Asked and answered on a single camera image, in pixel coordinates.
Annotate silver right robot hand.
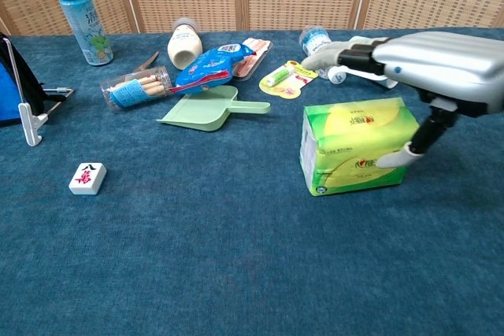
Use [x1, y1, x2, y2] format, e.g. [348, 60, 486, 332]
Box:
[301, 30, 504, 170]

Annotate green yellow tissue pack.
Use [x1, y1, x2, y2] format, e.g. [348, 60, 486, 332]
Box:
[298, 96, 421, 198]

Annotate clear water bottle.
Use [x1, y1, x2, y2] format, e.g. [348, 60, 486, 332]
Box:
[298, 25, 344, 82]

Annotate lip balm blister pack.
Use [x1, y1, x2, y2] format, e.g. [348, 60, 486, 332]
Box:
[258, 59, 320, 100]

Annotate pink sausage package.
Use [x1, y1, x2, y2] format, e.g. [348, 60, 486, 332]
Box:
[232, 37, 274, 82]

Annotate blue snack bag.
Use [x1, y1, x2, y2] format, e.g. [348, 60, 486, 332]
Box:
[169, 42, 258, 96]

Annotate green plastic dustpan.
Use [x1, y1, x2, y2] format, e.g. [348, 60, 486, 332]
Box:
[156, 84, 272, 133]

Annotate cream squeeze bottle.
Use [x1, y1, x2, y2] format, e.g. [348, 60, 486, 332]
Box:
[166, 17, 204, 71]

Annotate blue felt table cover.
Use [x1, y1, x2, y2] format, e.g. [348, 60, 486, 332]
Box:
[0, 27, 504, 336]

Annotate clear tube of biscuit sticks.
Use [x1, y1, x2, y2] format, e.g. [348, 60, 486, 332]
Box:
[99, 65, 175, 113]

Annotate light blue drink can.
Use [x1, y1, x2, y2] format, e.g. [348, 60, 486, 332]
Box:
[57, 0, 115, 67]

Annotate white mahjong tile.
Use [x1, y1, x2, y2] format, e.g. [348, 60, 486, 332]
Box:
[68, 161, 108, 197]

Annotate white metal rack stand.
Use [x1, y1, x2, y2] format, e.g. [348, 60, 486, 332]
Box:
[6, 36, 76, 148]

